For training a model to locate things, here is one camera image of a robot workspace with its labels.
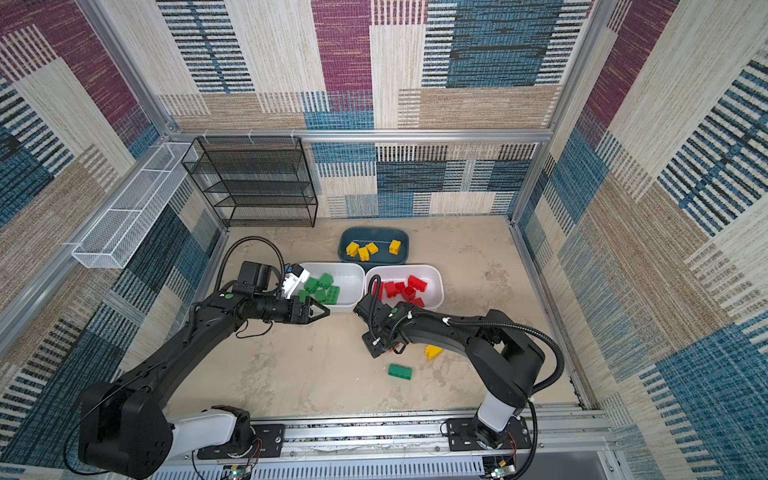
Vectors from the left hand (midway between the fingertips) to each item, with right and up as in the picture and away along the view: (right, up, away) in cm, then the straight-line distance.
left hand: (319, 308), depth 79 cm
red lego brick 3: (+28, -1, +18) cm, 33 cm away
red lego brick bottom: (+24, +2, +17) cm, 30 cm away
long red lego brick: (+16, +2, +22) cm, 27 cm away
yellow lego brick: (+10, +14, +27) cm, 32 cm away
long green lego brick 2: (+21, -18, +4) cm, 28 cm away
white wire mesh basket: (-46, +19, -7) cm, 51 cm away
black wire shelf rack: (-31, +40, +32) cm, 60 cm away
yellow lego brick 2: (+12, +16, +32) cm, 37 cm away
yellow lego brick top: (+5, +15, +29) cm, 34 cm away
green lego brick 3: (-4, 0, +21) cm, 21 cm away
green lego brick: (-3, +5, +22) cm, 23 cm away
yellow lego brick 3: (+20, +16, +29) cm, 39 cm away
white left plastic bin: (+5, +6, +23) cm, 24 cm away
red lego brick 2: (+27, +4, +20) cm, 35 cm away
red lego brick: (+19, +2, +21) cm, 28 cm away
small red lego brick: (+22, +3, +20) cm, 30 cm away
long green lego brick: (0, +1, +19) cm, 19 cm away
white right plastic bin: (+32, +7, +20) cm, 39 cm away
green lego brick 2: (-2, +5, -7) cm, 9 cm away
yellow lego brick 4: (+30, -13, +6) cm, 34 cm away
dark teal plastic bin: (+16, +20, +39) cm, 46 cm away
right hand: (+16, -12, +7) cm, 21 cm away
